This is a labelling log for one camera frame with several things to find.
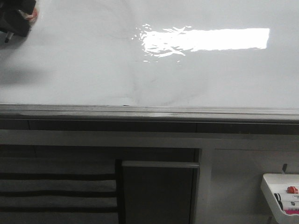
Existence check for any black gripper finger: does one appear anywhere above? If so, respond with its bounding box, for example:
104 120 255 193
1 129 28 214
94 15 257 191
0 0 35 37

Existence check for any white whiteboard marker pen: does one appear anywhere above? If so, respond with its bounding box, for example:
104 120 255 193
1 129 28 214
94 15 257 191
0 6 38 43

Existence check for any grey slatted shelf unit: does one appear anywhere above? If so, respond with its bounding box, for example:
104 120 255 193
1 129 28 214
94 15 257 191
0 158 121 224

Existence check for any dark grey cabinet panel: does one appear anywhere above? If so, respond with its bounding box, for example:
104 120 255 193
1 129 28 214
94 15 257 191
122 161 199 224

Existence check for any white plastic storage tray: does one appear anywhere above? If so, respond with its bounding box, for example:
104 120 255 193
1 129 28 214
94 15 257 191
261 173 299 224

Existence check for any black capped marker in tray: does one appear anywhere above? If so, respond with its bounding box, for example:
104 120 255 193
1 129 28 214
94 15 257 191
274 193 284 210

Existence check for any pink eraser in tray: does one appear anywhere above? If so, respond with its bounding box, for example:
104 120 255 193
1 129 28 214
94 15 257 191
283 210 299 215

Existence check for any white whiteboard with grey frame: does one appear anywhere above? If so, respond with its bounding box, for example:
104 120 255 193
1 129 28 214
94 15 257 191
0 0 299 122

